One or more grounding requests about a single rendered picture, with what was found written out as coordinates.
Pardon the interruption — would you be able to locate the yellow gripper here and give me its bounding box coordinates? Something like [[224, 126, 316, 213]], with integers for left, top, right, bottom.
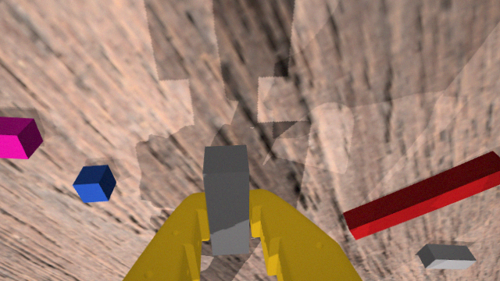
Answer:
[[123, 189, 362, 281]]

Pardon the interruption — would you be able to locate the blue cube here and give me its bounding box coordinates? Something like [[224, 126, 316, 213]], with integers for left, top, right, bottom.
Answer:
[[73, 165, 116, 203]]

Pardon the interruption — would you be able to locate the red rod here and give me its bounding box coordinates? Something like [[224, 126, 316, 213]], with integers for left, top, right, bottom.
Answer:
[[343, 151, 500, 240]]

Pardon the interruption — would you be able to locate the magenta rectangular block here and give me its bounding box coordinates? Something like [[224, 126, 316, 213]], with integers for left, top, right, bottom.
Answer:
[[0, 117, 43, 159]]

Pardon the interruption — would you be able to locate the grey rectangular block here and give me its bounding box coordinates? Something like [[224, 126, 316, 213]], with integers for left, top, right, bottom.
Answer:
[[202, 145, 249, 256], [417, 244, 477, 269]]

